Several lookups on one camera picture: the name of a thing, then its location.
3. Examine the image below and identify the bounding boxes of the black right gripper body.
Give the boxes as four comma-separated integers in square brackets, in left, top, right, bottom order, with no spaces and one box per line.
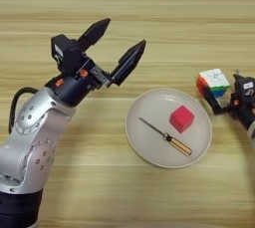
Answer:
[226,93,255,130]

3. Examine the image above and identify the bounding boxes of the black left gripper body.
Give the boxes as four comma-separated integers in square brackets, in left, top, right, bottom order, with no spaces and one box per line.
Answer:
[45,62,113,109]

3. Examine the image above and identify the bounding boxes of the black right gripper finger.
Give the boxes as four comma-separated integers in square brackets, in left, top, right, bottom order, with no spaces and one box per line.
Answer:
[201,86,231,116]

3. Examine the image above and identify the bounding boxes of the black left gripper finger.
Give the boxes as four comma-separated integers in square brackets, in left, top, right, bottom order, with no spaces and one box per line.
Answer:
[77,18,112,53]
[110,39,147,88]

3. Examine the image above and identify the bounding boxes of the multicolour puzzle cube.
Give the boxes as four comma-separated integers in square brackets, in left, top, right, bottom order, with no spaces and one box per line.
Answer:
[196,68,231,99]

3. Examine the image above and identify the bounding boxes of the red cube block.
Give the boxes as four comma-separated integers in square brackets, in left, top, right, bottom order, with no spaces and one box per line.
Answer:
[168,105,196,134]

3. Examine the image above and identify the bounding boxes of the screwdriver with amber handle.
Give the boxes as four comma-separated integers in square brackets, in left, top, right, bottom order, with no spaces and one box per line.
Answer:
[138,116,193,157]

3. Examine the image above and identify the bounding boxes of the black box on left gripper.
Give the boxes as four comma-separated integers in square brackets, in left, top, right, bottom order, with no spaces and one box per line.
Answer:
[51,34,91,74]

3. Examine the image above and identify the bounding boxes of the round beige plate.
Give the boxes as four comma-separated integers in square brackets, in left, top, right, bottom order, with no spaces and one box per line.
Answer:
[125,88,213,169]

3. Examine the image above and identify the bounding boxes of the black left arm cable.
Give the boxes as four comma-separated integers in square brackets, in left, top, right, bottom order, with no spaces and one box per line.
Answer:
[8,87,40,135]

